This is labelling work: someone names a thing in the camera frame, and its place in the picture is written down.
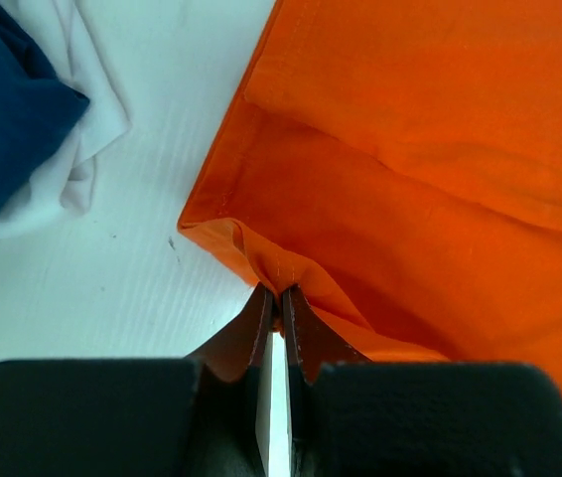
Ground orange t shirt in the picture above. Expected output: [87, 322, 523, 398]
[178, 1, 562, 391]

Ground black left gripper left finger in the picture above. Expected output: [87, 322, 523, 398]
[0, 286, 274, 476]

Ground folded white t shirt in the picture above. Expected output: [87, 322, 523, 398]
[0, 1, 129, 239]

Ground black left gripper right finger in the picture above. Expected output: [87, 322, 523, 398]
[281, 286, 562, 476]

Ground folded navy blue t shirt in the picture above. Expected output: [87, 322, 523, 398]
[0, 5, 89, 211]

